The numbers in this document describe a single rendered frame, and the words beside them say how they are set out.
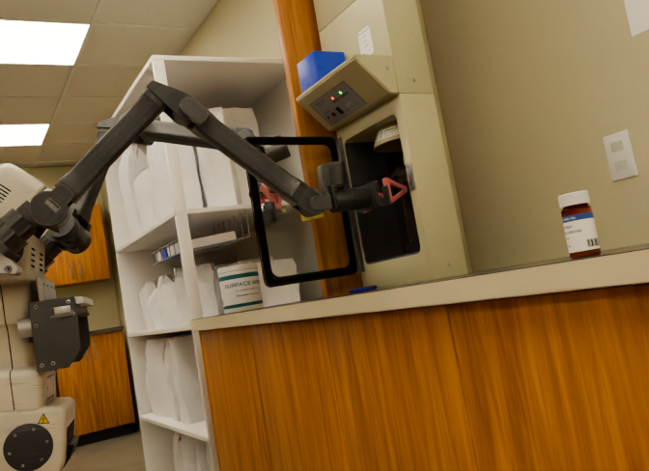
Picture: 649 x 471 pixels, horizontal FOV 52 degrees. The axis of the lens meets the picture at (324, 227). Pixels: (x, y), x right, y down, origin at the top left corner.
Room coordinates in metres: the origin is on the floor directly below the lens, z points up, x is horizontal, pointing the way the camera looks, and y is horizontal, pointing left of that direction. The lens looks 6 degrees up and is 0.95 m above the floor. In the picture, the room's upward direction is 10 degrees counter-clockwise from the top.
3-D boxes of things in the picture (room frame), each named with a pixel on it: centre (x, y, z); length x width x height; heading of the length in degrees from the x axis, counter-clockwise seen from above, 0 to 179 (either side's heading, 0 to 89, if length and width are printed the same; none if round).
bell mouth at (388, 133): (1.78, -0.26, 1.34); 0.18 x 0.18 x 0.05
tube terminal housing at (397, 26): (1.81, -0.27, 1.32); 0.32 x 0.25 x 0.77; 30
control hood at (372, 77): (1.72, -0.11, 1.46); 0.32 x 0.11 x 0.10; 30
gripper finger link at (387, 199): (1.71, -0.18, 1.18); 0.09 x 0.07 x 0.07; 120
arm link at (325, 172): (1.66, -0.02, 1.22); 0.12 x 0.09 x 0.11; 109
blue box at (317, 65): (1.80, -0.07, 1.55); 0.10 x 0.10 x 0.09; 30
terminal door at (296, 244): (1.78, 0.05, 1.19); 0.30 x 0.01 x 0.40; 126
